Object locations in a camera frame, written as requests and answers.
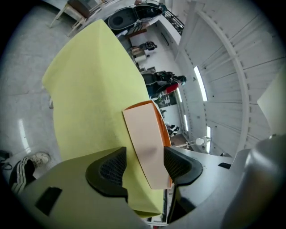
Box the orange and pink card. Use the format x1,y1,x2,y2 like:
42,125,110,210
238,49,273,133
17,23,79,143
122,100,173,190

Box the silver desk lamp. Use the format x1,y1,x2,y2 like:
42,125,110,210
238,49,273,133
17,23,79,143
178,136,212,150

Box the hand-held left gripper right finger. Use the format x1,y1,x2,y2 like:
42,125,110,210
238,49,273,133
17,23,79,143
164,146,235,224

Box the black cable with adapter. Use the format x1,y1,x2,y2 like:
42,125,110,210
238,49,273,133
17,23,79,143
0,149,13,170

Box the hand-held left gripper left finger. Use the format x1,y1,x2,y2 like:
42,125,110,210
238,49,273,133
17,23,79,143
17,146,148,229

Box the wooden chair with dark seat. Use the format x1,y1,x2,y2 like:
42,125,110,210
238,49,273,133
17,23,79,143
49,0,105,38

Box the black metal railing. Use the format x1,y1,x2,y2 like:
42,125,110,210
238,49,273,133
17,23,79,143
162,9,185,36

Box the person's white left shoe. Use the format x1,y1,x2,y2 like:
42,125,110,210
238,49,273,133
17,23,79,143
28,152,51,169

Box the person's black striped trousers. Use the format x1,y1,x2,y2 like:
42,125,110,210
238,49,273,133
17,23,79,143
8,156,38,194

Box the ceiling tube lights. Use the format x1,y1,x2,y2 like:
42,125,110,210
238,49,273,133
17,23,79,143
175,65,212,155

